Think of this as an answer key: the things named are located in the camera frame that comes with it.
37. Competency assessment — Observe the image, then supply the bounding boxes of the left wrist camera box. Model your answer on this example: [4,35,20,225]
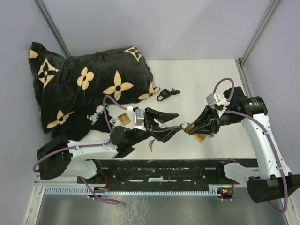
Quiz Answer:
[127,106,144,129]

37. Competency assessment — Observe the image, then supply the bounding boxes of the right aluminium frame post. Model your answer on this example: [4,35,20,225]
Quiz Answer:
[239,0,282,68]

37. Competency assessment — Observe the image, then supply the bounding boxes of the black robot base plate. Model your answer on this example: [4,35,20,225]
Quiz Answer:
[77,158,258,191]

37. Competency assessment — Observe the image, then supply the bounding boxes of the small padlock keys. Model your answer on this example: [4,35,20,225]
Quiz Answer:
[149,139,156,152]

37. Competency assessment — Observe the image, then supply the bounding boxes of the black floral plush pillow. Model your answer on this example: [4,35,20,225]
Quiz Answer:
[29,42,160,133]

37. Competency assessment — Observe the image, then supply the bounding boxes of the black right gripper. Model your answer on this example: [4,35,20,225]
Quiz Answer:
[187,105,239,135]

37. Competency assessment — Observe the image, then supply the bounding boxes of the large brass padlock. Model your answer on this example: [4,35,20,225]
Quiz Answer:
[112,113,131,127]

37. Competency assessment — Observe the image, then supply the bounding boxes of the black floral garment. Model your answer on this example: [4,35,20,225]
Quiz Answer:
[52,105,113,141]

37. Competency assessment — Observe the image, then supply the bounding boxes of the aluminium frame post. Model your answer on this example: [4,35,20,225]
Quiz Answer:
[239,0,282,68]
[34,0,72,57]

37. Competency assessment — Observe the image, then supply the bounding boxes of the left aluminium frame post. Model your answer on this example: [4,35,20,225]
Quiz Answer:
[34,0,72,57]

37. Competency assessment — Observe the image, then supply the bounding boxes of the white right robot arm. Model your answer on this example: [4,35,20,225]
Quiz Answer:
[185,86,300,203]

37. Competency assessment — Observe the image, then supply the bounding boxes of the brass padlock long shackle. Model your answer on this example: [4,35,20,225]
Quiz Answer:
[194,134,207,142]

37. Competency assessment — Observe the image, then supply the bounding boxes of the small brass padlock top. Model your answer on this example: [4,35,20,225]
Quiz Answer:
[180,122,195,135]

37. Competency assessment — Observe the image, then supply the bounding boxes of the light blue cable duct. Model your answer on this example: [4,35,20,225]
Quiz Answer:
[44,184,234,195]

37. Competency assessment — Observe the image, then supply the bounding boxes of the black padlock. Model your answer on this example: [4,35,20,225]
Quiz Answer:
[157,89,171,102]

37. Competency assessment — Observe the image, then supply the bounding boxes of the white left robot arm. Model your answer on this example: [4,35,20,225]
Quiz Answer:
[33,106,183,183]

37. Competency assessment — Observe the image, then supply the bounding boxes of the black padlock keys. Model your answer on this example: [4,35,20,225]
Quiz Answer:
[170,87,180,95]

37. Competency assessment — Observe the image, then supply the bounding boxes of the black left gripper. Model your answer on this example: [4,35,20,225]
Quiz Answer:
[128,107,183,146]

